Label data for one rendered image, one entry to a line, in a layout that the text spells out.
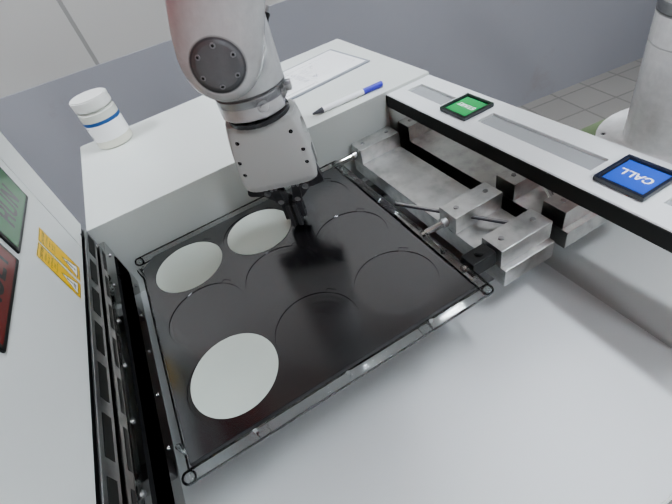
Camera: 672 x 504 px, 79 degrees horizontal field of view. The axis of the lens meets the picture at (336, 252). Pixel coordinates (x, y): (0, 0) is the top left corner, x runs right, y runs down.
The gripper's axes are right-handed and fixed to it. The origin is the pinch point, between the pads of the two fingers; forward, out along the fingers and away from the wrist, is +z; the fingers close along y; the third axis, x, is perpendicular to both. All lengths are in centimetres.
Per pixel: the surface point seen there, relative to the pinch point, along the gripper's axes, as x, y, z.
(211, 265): 5.6, 13.0, 2.5
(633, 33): -201, -178, 75
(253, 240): 2.1, 7.0, 2.4
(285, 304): 15.4, 1.6, 2.4
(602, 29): -194, -155, 65
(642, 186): 14.0, -38.7, -4.0
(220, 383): 24.7, 8.6, 2.4
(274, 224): -0.6, 3.9, 2.3
